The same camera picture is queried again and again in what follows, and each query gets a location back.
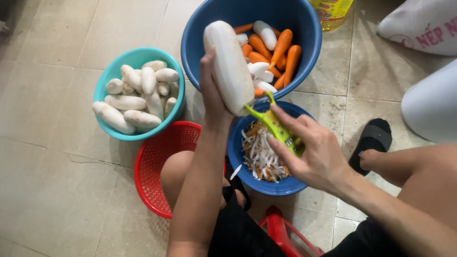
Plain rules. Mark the person's right hand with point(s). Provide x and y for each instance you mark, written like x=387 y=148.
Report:
x=321 y=157

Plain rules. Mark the person's left hand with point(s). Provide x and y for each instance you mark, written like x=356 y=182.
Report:
x=214 y=103

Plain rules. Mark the large white radish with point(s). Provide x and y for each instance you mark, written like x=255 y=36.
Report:
x=230 y=64

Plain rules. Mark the green vegetable peeler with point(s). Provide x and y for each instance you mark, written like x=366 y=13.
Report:
x=273 y=125

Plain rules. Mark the small blue plastic bowl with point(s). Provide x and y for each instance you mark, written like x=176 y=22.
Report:
x=237 y=150

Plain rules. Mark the small white radish chunk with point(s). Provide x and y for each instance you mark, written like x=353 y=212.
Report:
x=268 y=76
x=265 y=86
x=266 y=35
x=242 y=38
x=257 y=67

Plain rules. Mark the black sandal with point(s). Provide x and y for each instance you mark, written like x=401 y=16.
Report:
x=247 y=200
x=373 y=137

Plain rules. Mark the large blue plastic basin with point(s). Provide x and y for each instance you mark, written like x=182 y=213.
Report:
x=214 y=42

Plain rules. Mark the heap of radish carrot shreds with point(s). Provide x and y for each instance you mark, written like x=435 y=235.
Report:
x=260 y=157

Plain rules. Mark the pile of peeled white radishes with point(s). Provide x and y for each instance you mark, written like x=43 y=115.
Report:
x=135 y=103

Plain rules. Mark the person's left leg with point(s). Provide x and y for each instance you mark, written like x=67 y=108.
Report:
x=175 y=175

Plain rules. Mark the person's leg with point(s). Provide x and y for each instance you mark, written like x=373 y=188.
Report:
x=428 y=167
x=175 y=175

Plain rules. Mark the red plastic stool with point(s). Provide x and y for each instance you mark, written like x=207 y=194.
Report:
x=280 y=232

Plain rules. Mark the red plastic basket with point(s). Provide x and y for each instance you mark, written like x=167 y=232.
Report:
x=153 y=164

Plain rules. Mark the pile of orange carrots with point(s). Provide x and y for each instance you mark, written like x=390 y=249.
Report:
x=291 y=60

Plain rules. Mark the teal plastic bowl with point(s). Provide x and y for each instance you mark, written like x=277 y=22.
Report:
x=132 y=57

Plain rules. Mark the person's right leg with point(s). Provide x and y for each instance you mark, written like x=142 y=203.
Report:
x=428 y=167

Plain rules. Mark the person's black shorts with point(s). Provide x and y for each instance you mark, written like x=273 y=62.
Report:
x=239 y=232

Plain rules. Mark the plain white sack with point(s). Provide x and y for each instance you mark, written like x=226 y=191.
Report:
x=433 y=107

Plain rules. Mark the yellow cooking oil bottle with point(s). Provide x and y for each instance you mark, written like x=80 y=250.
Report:
x=330 y=14

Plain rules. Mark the white sack with pink print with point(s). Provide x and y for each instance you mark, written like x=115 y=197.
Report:
x=417 y=25

